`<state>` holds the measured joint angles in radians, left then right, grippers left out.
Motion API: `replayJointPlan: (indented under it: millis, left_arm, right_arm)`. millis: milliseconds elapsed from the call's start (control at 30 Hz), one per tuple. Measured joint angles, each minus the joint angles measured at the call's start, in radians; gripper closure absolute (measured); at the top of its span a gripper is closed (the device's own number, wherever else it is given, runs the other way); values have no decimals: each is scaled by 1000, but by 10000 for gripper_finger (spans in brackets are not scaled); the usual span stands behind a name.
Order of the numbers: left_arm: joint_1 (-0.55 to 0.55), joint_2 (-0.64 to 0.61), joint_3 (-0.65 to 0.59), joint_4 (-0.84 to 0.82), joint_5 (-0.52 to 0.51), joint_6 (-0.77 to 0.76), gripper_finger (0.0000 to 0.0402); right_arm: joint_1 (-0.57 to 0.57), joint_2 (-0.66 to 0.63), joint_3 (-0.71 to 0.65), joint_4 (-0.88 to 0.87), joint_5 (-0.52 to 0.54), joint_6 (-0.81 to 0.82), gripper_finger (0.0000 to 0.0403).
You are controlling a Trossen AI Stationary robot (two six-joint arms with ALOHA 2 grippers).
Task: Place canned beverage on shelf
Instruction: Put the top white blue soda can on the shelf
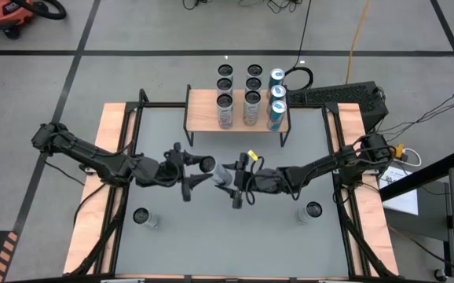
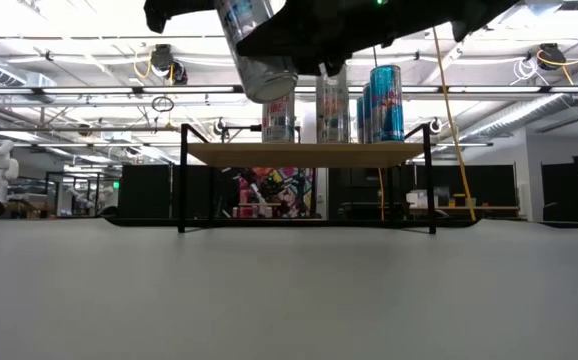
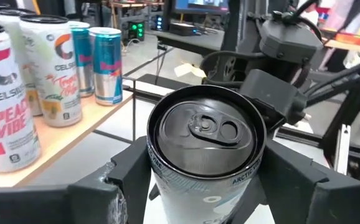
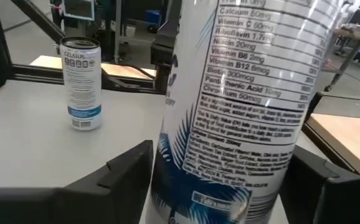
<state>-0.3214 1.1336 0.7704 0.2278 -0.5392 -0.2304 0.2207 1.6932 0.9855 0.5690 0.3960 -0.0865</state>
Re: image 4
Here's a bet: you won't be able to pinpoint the Celsius can blue label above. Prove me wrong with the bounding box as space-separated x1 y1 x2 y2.
59 36 103 131
144 0 360 224

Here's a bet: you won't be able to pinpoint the wooden shelf black legs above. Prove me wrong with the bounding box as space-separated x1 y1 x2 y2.
301 90 360 178

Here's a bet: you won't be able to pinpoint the blue-edged white panel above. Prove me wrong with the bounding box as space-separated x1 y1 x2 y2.
60 0 96 22

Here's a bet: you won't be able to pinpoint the blue plastic bin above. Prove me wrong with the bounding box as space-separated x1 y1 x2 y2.
144 9 163 26

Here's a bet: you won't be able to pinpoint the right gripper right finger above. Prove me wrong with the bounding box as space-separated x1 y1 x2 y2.
278 144 360 224

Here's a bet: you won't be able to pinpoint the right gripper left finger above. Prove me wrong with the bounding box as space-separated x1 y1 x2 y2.
0 139 154 224

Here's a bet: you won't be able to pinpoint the wooden workbench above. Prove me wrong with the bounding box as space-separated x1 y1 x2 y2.
323 23 360 93

